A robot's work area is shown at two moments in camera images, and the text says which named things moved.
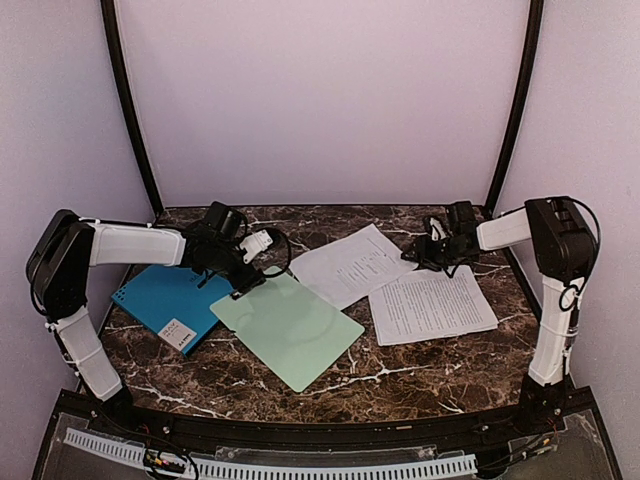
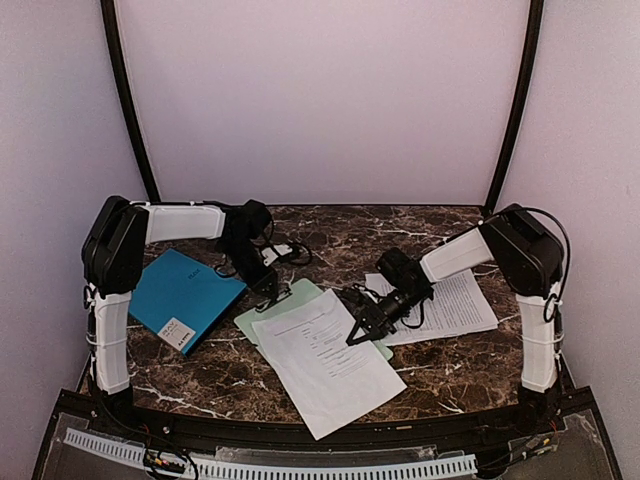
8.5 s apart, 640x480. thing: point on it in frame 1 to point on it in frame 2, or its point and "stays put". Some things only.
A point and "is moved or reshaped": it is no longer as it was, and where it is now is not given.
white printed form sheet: [353, 266] to [328, 381]
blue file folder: [174, 303] stays put
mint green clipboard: [302, 335] is moved or reshaped
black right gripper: [430, 251] to [376, 314]
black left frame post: [109, 12] stays put
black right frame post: [536, 13] stays put
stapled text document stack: [430, 304] stays put
